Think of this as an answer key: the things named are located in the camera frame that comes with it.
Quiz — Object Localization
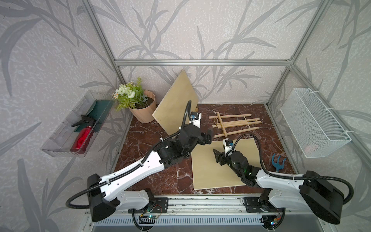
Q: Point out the pink item in basket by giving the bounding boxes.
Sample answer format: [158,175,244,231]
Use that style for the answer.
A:
[304,144,319,155]

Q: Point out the red spray bottle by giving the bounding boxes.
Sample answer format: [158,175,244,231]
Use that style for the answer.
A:
[70,115,97,155]

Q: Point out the aluminium front rail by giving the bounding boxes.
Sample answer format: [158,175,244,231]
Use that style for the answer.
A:
[78,193,338,232]

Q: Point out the blue hand rake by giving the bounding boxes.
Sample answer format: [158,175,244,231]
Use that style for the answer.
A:
[271,153,287,172]

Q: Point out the white wire basket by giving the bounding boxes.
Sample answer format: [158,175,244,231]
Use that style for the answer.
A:
[280,88,352,159]

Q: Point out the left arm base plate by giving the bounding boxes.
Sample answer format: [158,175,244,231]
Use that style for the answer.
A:
[128,197,169,214]

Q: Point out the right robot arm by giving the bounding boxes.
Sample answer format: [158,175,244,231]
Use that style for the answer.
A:
[213,139,354,225]

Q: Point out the wooden board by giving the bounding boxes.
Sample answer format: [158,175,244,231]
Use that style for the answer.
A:
[191,138,261,190]
[152,70,199,135]

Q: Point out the clear plastic wall bin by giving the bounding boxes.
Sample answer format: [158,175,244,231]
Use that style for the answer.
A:
[41,90,114,158]

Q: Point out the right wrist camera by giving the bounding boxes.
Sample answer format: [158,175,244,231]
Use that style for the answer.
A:
[222,138,234,156]

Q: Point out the aluminium cage frame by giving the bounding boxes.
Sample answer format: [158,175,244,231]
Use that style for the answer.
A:
[81,0,371,166]

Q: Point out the green trowel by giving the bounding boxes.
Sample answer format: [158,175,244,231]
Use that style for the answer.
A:
[74,100,114,132]

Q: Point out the potted flower plant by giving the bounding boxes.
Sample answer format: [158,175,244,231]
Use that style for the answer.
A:
[113,77,157,123]

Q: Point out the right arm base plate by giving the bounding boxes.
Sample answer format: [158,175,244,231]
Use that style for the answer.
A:
[243,197,286,214]

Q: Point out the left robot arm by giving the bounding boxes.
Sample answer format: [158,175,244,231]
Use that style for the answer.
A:
[65,100,212,222]

